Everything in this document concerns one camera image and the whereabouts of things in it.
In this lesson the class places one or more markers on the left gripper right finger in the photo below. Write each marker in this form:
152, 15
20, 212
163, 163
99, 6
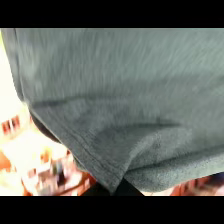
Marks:
129, 189

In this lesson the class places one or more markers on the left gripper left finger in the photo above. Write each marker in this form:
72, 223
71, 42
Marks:
97, 190

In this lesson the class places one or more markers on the grey T-shirt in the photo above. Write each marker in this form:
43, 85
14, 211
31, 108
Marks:
126, 100

